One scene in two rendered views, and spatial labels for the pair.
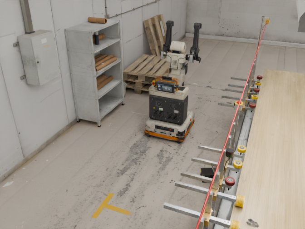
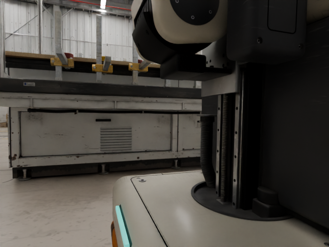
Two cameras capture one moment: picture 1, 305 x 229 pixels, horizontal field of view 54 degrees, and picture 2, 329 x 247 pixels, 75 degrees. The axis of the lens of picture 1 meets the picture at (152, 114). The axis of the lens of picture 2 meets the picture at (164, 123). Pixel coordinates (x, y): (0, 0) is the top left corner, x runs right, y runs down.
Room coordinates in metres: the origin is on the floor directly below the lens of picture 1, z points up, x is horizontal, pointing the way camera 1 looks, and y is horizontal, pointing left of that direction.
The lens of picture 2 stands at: (4.67, 0.02, 0.51)
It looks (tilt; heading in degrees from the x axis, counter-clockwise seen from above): 3 degrees down; 229
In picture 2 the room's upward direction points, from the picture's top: 1 degrees clockwise
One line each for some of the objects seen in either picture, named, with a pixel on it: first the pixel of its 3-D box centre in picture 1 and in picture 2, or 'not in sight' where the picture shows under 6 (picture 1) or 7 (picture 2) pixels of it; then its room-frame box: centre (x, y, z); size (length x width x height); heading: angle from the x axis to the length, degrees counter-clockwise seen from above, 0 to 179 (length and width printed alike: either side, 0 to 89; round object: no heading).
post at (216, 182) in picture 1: (213, 196); not in sight; (1.72, -0.48, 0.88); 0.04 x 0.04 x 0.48; 68
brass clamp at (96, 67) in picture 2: not in sight; (102, 68); (4.02, -1.41, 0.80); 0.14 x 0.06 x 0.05; 158
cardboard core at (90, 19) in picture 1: (97, 20); not in sight; (4.82, 0.87, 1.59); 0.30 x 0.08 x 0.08; 68
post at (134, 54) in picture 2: (248, 87); (135, 57); (3.81, -1.32, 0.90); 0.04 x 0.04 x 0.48; 68
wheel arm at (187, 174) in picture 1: (205, 179); not in sight; (1.96, -0.45, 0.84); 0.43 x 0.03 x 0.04; 68
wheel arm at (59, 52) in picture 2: (245, 79); (63, 60); (4.27, -1.41, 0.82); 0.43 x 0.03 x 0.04; 68
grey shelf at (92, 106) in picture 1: (98, 72); not in sight; (4.72, 0.90, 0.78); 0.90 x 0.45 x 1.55; 158
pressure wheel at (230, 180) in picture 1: (229, 184); not in sight; (1.88, -0.63, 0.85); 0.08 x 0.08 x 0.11
